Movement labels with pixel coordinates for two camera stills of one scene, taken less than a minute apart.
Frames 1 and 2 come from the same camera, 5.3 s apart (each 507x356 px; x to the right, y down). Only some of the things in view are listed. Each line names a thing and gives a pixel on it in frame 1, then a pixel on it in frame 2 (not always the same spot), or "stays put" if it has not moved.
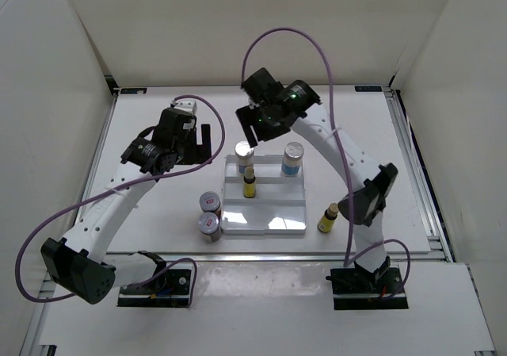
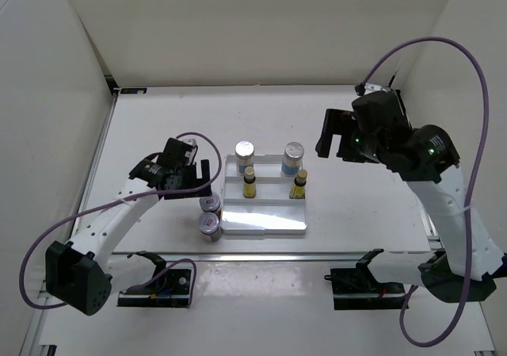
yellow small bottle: [249, 183] stays put
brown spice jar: [209, 227] stays put
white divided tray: [278, 207] stays put
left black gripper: [200, 153] -> [196, 182]
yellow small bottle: [326, 223] -> [298, 189]
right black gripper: [245, 117] -> [335, 122]
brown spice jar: [210, 202] stays put
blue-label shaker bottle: [245, 157] stays put
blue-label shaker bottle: [292, 158] stays put
